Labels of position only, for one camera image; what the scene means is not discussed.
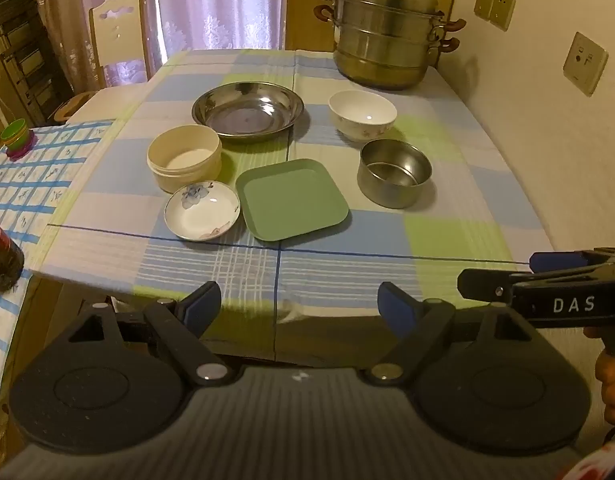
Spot person's right hand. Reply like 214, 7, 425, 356
582, 327, 615, 426

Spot large wall socket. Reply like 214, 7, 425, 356
562, 32, 609, 97

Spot steel steamer pot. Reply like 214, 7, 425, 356
314, 0, 467, 92

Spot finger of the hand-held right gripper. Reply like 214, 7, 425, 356
529, 247, 615, 275
459, 268, 519, 307

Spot black folding rack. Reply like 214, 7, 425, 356
0, 0, 76, 128

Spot dark red can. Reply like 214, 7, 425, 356
0, 212, 26, 292

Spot blue grid cloth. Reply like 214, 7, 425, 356
0, 120, 116, 441

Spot checked tablecloth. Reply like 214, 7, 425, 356
25, 49, 555, 367

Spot small steel bowl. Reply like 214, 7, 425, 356
357, 139, 433, 209

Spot stacked colourful plastic cups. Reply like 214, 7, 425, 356
0, 118, 37, 162

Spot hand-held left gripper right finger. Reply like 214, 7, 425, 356
370, 281, 543, 387

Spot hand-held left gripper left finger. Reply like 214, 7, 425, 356
62, 281, 231, 387

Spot purple lace curtain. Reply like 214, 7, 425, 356
28, 0, 288, 93

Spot white floral ceramic bowl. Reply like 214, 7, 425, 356
328, 90, 398, 143

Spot green square plate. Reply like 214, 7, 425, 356
236, 158, 349, 242

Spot small floral saucer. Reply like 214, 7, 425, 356
164, 180, 241, 242

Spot cream wooden chair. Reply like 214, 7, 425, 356
55, 0, 153, 123

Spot large steel plate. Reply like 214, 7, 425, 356
192, 82, 306, 140

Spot cream plastic bowl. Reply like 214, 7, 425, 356
146, 125, 223, 194

